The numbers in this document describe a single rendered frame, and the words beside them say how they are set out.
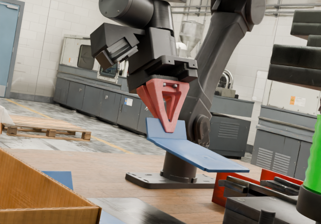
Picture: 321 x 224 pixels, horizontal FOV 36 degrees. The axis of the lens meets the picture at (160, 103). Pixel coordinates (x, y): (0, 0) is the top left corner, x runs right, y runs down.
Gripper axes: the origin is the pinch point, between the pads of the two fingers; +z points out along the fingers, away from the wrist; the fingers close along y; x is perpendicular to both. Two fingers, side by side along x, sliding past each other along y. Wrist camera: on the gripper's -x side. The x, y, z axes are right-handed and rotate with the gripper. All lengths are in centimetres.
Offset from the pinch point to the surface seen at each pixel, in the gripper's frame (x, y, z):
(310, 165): -25, 42, 14
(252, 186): -2.5, 17.2, 11.5
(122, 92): 439, -685, -272
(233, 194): -3.1, 14.5, 11.9
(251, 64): 644, -543, -301
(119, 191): -2.3, -11.4, 7.4
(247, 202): -8.4, 21.6, 13.6
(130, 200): -7.6, -0.3, 10.3
